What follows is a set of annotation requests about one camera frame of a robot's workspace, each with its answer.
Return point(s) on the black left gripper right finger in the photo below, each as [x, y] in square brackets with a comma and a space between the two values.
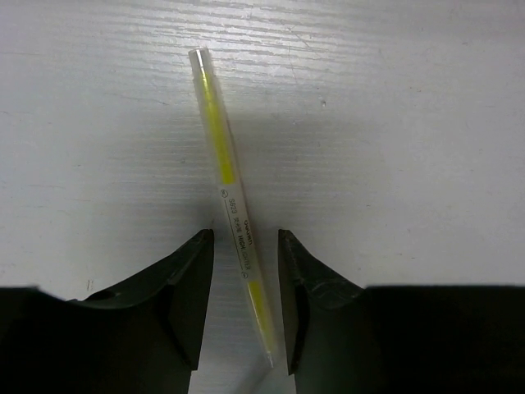
[343, 338]

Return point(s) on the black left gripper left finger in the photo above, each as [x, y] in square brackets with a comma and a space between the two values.
[141, 335]

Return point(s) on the thin yellow highlighter pen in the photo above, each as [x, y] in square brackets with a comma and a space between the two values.
[231, 193]

